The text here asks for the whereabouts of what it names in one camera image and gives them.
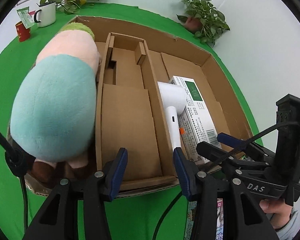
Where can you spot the person's right forearm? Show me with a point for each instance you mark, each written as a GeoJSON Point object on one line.
{"type": "Point", "coordinates": [288, 230]}

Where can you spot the white hair dryer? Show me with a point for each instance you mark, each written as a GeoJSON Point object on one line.
{"type": "Point", "coordinates": [172, 97]}

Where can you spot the brown cardboard box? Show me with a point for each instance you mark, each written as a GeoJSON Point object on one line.
{"type": "Point", "coordinates": [210, 80]}

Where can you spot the red cup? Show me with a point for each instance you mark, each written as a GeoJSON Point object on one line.
{"type": "Point", "coordinates": [22, 32]}

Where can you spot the colourful printed flat box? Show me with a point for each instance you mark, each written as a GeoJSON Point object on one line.
{"type": "Point", "coordinates": [220, 217]}

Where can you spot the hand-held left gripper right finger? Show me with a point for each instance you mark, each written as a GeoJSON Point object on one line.
{"type": "Point", "coordinates": [182, 175]}

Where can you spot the green table cloth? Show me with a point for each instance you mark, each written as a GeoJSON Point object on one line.
{"type": "Point", "coordinates": [15, 80]}

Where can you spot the person's right hand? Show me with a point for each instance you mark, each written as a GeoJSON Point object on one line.
{"type": "Point", "coordinates": [275, 212]}

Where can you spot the pink and teal plush toy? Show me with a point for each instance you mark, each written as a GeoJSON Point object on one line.
{"type": "Point", "coordinates": [55, 105]}

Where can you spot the cardboard divider insert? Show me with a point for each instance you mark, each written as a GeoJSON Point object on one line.
{"type": "Point", "coordinates": [125, 130]}

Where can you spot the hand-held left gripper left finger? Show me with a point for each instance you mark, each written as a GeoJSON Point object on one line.
{"type": "Point", "coordinates": [118, 172]}

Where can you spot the potted plant in terracotta pot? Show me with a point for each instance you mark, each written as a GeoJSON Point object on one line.
{"type": "Point", "coordinates": [205, 12]}

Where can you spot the green paper packet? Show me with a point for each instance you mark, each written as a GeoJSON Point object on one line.
{"type": "Point", "coordinates": [25, 17]}

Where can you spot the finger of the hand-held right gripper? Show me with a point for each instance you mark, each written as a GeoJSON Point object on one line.
{"type": "Point", "coordinates": [215, 152]}
{"type": "Point", "coordinates": [230, 139]}

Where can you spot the white box with green label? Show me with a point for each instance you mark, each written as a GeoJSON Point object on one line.
{"type": "Point", "coordinates": [202, 127]}

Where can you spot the white enamel mug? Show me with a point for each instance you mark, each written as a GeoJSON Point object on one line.
{"type": "Point", "coordinates": [47, 15]}

